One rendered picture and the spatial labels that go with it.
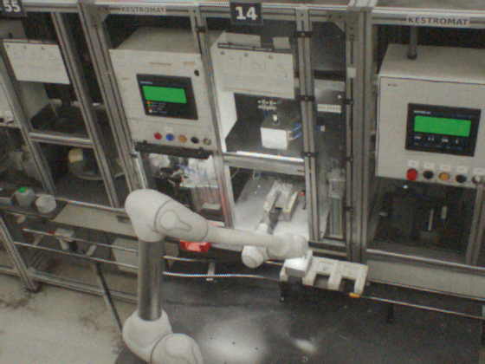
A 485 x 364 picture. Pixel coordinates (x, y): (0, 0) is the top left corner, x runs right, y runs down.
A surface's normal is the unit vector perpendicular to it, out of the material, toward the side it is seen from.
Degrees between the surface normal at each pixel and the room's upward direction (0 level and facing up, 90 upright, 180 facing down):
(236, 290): 0
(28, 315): 0
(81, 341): 0
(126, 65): 90
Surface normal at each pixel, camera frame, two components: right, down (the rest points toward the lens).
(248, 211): -0.11, -0.79
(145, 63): -0.33, 0.61
